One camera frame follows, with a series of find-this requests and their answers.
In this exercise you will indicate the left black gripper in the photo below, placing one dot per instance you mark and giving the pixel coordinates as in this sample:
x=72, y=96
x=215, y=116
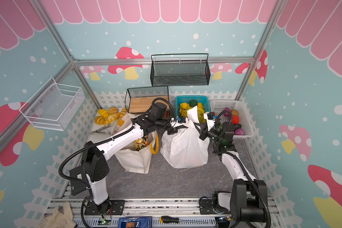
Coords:
x=172, y=130

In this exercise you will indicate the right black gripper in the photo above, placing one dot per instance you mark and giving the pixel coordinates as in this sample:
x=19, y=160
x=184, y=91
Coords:
x=204, y=134

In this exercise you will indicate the gold black snack bag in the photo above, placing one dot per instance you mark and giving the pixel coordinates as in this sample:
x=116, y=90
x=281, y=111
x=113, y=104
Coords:
x=141, y=143

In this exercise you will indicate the white plastic grocery bag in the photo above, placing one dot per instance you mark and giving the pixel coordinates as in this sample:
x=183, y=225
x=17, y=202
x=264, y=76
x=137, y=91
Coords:
x=182, y=146

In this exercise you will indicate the white canvas tote bag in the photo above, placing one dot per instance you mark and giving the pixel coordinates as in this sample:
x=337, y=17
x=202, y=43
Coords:
x=136, y=160

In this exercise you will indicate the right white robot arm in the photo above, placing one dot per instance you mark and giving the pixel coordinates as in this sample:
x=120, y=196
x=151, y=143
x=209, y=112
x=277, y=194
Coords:
x=248, y=200

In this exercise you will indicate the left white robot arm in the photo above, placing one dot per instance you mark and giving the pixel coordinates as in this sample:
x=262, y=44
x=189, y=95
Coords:
x=95, y=158

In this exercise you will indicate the purple onion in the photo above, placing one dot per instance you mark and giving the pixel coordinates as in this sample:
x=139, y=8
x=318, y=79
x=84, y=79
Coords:
x=239, y=131

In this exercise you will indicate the red tomato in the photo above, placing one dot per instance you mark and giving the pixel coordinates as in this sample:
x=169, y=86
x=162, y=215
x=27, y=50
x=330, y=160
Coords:
x=235, y=119

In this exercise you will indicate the brown potato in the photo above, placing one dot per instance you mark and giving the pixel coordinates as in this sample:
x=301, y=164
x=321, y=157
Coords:
x=234, y=112

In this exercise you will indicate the white plastic vegetable basket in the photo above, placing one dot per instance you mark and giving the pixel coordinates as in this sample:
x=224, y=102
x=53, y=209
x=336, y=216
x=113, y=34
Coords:
x=218, y=105

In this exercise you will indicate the yellow lemon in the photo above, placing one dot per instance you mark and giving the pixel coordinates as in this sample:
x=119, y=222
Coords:
x=184, y=106

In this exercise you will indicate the green avocado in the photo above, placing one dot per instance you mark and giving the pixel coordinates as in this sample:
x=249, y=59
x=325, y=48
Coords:
x=193, y=103

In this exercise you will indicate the teal plastic fruit basket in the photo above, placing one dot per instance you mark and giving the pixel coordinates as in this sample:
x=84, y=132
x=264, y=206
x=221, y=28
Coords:
x=187, y=102

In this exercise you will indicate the striped bread roll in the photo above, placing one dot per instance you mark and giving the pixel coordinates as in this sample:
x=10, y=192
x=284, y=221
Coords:
x=103, y=113

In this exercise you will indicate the metal tongs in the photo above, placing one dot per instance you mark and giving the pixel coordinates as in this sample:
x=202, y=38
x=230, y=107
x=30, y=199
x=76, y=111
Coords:
x=104, y=130

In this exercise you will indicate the blue electronics box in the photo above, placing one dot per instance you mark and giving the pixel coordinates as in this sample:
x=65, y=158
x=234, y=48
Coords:
x=135, y=222

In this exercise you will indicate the beige cloth rag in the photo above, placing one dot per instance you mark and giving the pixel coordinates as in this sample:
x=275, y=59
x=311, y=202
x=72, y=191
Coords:
x=59, y=219

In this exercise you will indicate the black wire snack shelf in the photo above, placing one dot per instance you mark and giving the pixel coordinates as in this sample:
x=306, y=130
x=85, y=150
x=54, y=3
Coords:
x=138, y=100

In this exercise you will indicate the black mesh wall basket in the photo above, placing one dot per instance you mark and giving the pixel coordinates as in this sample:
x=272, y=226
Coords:
x=180, y=69

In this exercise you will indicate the black handled screwdriver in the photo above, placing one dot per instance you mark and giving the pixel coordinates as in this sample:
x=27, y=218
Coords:
x=169, y=220

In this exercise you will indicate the white wire wall basket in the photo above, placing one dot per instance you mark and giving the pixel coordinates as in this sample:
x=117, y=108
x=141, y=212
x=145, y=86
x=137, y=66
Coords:
x=53, y=106

